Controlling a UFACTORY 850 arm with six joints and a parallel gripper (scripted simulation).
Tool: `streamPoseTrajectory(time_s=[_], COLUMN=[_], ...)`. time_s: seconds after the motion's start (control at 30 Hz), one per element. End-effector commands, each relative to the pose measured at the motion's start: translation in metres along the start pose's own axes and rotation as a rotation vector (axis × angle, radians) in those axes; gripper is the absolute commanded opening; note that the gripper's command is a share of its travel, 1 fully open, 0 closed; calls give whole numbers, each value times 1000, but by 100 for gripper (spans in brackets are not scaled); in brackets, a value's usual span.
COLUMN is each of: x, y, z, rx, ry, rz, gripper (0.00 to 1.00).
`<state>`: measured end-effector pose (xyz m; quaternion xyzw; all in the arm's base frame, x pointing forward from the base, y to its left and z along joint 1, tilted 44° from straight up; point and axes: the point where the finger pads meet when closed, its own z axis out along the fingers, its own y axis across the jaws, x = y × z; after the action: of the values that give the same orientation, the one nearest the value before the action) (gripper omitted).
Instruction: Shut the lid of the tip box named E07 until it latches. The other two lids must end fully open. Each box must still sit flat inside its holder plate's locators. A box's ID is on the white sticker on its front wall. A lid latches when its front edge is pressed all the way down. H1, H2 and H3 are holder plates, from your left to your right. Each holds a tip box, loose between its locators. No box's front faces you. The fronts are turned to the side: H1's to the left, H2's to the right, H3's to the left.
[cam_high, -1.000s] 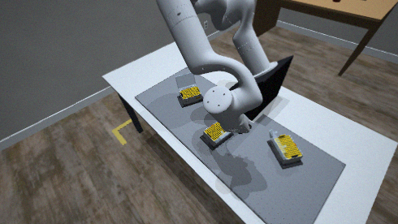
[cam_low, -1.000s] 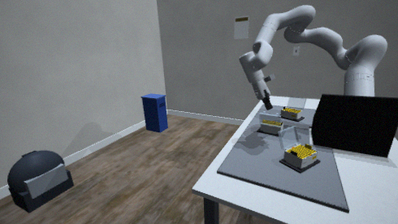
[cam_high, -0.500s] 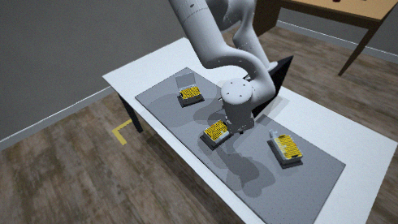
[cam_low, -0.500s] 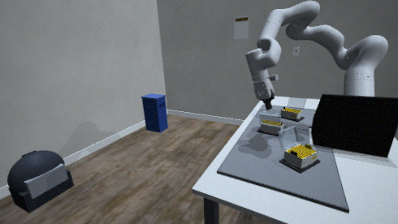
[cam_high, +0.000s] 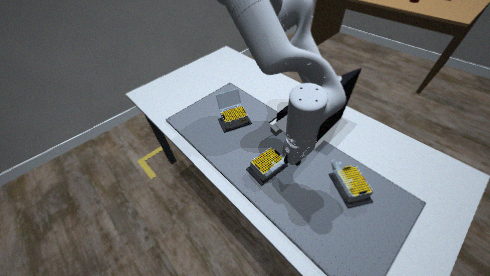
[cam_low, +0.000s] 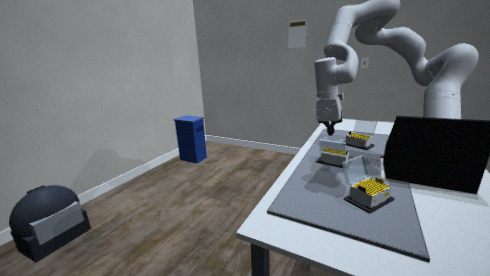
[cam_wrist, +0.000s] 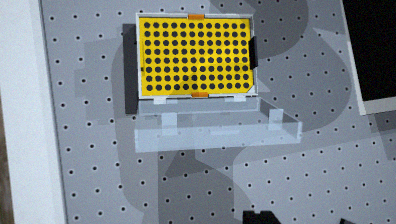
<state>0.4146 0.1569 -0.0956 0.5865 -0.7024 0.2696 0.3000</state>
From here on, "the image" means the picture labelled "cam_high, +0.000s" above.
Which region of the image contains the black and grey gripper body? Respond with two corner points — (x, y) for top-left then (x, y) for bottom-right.
(282, 137), (317, 165)

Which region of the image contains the yellow perforated plate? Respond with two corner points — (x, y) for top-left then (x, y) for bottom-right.
(252, 149), (282, 174)
(342, 166), (372, 196)
(222, 107), (246, 122)

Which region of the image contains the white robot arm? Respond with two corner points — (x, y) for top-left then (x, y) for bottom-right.
(217, 0), (346, 146)

